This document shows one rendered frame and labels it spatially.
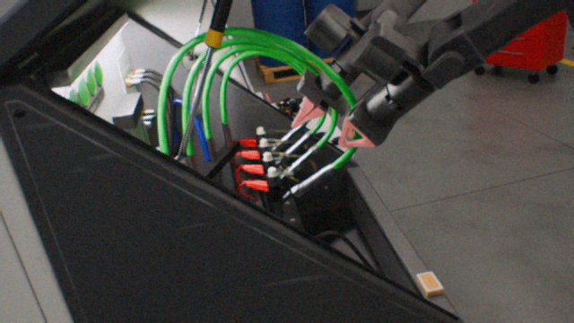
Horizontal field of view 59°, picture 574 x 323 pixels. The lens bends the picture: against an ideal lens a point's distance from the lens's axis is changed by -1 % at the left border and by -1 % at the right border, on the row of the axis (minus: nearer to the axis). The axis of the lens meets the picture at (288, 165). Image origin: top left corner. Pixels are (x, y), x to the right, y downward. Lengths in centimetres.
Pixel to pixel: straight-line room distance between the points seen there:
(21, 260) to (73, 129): 20
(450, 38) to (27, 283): 63
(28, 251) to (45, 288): 6
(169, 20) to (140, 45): 9
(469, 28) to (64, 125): 51
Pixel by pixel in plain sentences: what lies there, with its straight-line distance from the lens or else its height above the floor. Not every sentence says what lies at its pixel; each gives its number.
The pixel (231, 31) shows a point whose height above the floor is 142.
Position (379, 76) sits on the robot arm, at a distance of 74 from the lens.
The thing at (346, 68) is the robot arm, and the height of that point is 133.
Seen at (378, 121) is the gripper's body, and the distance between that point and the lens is 80.
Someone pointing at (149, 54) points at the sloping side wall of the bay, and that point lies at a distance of 127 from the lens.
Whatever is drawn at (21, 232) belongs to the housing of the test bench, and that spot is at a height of 127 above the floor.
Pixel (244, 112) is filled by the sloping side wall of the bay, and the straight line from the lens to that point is 130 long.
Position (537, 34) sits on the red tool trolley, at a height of 47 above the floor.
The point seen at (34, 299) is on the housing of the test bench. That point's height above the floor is 117.
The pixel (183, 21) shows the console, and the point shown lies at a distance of 129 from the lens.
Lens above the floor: 157
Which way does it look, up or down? 25 degrees down
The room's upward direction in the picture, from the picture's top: 7 degrees counter-clockwise
